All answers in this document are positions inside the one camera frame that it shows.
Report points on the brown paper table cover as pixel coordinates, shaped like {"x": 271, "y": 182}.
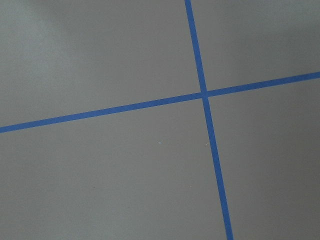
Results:
{"x": 159, "y": 119}

